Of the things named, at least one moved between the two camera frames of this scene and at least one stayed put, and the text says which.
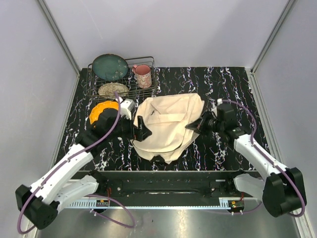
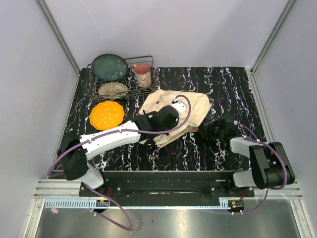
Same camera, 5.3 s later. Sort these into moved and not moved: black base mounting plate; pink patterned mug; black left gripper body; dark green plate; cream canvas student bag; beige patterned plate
Moved: black left gripper body; cream canvas student bag
Not moved: beige patterned plate; pink patterned mug; black base mounting plate; dark green plate
